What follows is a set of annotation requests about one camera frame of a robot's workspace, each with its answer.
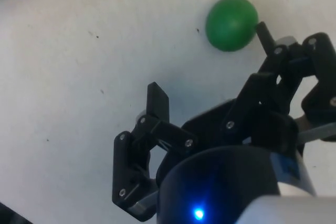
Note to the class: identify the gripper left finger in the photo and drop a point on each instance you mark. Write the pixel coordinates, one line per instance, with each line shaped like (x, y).
(123, 166)

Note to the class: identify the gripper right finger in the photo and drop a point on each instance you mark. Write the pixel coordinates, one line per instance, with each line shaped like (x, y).
(265, 85)

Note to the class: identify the green ball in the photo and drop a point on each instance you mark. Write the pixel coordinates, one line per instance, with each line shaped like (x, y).
(231, 23)

